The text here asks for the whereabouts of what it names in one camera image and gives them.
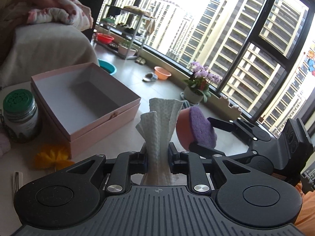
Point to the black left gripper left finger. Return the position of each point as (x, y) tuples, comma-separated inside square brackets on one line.
[(121, 169)]

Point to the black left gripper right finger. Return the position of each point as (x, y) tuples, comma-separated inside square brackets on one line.
[(189, 164)]

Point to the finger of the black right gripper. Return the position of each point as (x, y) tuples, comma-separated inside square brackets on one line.
[(228, 126), (208, 152)]

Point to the pink purple round sponge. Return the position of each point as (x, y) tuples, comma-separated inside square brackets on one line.
[(192, 126)]

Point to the white paper towel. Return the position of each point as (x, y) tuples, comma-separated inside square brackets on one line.
[(156, 128)]

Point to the orange fabric flower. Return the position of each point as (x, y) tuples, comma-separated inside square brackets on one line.
[(55, 157)]

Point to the lilac fluffy sock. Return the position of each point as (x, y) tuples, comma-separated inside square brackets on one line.
[(5, 145)]

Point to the purple orchid in white pot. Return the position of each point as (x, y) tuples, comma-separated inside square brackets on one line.
[(197, 86)]

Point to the pink cardboard box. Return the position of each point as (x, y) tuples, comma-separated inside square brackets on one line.
[(83, 104)]

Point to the orange plastic basin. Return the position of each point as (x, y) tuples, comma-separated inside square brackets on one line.
[(161, 73)]

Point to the grey slipper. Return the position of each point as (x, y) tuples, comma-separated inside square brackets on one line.
[(150, 77)]

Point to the teal plastic basin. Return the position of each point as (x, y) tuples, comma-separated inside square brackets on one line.
[(108, 67)]

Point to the metal hair clip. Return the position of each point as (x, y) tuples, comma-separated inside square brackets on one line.
[(17, 181)]

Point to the green lid glass jar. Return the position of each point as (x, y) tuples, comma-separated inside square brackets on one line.
[(20, 116)]

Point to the red plastic basin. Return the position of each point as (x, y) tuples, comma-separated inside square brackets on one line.
[(104, 38)]

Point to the metal shelf rack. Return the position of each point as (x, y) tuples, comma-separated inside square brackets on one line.
[(128, 23)]

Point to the beige covered sofa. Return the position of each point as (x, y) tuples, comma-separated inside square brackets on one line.
[(27, 50)]

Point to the pink floral blanket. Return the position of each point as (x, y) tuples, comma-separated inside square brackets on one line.
[(67, 12)]

